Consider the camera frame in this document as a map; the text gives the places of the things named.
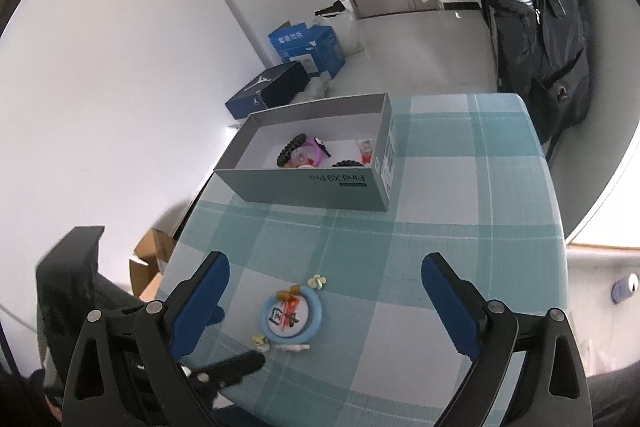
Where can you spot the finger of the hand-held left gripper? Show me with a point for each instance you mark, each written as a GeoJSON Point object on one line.
{"type": "Point", "coordinates": [230, 367]}

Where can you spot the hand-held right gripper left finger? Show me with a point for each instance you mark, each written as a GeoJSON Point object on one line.
{"type": "Point", "coordinates": [197, 307]}

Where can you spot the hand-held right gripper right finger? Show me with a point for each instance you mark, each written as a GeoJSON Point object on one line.
{"type": "Point", "coordinates": [450, 307]}

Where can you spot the grey cardboard box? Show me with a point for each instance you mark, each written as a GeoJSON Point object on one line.
{"type": "Point", "coordinates": [310, 187]}

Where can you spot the red round badge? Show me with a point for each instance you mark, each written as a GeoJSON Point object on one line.
{"type": "Point", "coordinates": [366, 152]}

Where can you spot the brown cardboard box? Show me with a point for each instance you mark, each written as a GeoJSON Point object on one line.
{"type": "Point", "coordinates": [155, 257]}

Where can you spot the teal checkered tablecloth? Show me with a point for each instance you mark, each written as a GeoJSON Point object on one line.
{"type": "Point", "coordinates": [450, 207]}

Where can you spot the blue grey canister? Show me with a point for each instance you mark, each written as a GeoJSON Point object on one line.
{"type": "Point", "coordinates": [625, 289]}

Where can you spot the person's right leg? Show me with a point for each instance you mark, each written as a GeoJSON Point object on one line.
{"type": "Point", "coordinates": [615, 399]}

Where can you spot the black shoe box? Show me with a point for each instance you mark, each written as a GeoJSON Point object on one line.
{"type": "Point", "coordinates": [270, 89]}

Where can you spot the clear plastic bag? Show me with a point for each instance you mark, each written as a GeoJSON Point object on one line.
{"type": "Point", "coordinates": [317, 87]}

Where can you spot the black backpack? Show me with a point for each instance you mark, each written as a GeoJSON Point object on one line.
{"type": "Point", "coordinates": [550, 47]}

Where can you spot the blue cardboard box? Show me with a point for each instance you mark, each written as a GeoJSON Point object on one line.
{"type": "Point", "coordinates": [310, 49]}

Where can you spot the white sack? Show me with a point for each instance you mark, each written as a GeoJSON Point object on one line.
{"type": "Point", "coordinates": [347, 32]}

